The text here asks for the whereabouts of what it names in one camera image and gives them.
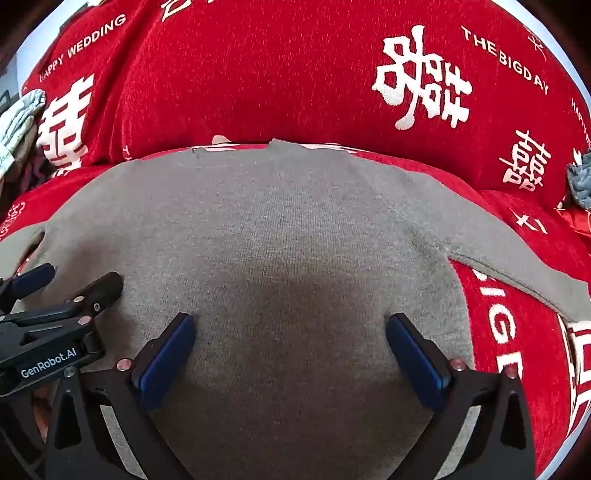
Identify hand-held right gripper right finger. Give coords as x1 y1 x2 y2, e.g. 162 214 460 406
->
385 313 536 480

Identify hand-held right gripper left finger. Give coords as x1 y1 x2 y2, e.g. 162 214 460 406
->
44 313 197 480

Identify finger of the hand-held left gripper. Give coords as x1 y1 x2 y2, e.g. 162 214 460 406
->
0 263 56 315
55 271 124 319

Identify grey knit sweater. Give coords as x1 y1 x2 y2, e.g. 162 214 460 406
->
0 138 591 480

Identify white grey crumpled clothes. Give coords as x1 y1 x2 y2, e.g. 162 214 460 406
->
0 89 47 178

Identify blue grey crumpled cloth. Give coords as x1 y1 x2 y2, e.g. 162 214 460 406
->
566 150 591 209

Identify red printed sofa cover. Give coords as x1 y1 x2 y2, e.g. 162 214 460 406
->
0 0 591 480

